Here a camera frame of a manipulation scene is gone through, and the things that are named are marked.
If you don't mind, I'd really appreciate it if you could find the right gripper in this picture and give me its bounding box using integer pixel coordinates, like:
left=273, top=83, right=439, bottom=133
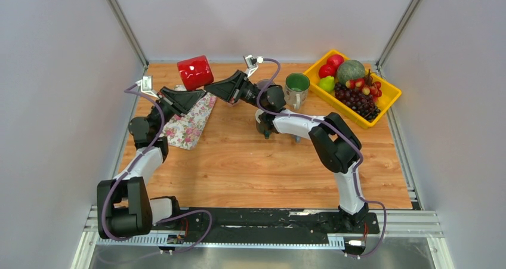
left=204, top=70, right=268, bottom=112

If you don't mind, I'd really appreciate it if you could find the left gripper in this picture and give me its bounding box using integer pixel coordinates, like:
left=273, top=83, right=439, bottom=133
left=147, top=86, right=203, bottom=137

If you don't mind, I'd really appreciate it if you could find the red mug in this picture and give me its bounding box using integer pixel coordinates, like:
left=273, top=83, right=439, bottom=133
left=177, top=55, right=214, bottom=91

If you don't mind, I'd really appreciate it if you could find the dark green mug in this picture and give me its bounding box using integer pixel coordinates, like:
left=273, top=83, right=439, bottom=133
left=255, top=109, right=275, bottom=140

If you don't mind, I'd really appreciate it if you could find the cream floral mug green inside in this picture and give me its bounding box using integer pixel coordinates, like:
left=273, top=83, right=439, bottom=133
left=283, top=73, right=310, bottom=111

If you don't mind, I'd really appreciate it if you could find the mauve mug black handle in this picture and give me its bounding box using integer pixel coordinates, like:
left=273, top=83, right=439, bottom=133
left=256, top=79, right=272, bottom=89

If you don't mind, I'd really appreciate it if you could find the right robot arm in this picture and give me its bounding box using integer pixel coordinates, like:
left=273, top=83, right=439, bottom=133
left=204, top=70, right=369, bottom=232

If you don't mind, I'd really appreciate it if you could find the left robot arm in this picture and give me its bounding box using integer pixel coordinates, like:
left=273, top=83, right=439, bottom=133
left=97, top=87, right=205, bottom=241

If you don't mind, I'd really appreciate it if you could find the floral serving tray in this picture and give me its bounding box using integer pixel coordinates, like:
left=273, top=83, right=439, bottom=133
left=162, top=94, right=217, bottom=150

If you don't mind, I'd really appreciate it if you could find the green pear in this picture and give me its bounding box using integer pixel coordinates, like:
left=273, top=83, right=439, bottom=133
left=318, top=76, right=335, bottom=93

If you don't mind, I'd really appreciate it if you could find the red apple lower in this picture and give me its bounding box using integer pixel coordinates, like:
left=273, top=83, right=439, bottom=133
left=318, top=64, right=337, bottom=79

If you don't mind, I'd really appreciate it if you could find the red apple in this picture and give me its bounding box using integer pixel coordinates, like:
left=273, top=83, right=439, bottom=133
left=326, top=54, right=345, bottom=70
left=318, top=64, right=337, bottom=79

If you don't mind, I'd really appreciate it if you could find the red apple upper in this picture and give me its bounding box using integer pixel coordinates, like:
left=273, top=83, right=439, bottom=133
left=326, top=54, right=345, bottom=70

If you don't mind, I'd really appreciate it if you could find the green melon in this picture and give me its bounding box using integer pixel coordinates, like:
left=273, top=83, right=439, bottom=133
left=337, top=60, right=366, bottom=84

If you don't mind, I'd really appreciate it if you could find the dark purple grape bunch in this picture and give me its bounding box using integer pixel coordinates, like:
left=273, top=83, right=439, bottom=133
left=334, top=83, right=381, bottom=122

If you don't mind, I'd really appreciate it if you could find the red cherry cluster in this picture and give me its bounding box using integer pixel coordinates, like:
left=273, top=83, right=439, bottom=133
left=344, top=76, right=382, bottom=98

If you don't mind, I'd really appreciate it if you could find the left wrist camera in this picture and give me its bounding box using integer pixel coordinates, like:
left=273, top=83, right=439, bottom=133
left=136, top=75, right=157, bottom=97

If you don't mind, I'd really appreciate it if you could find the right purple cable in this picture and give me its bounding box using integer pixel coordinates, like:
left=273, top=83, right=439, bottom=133
left=255, top=57, right=387, bottom=259

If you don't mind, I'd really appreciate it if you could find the purple cable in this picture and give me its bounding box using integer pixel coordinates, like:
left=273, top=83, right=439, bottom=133
left=100, top=84, right=213, bottom=255
left=255, top=57, right=387, bottom=259

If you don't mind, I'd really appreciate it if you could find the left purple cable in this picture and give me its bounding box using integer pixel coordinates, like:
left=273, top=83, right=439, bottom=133
left=100, top=84, right=213, bottom=255

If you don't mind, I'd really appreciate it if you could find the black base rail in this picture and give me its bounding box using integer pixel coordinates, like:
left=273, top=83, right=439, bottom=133
left=154, top=208, right=380, bottom=245

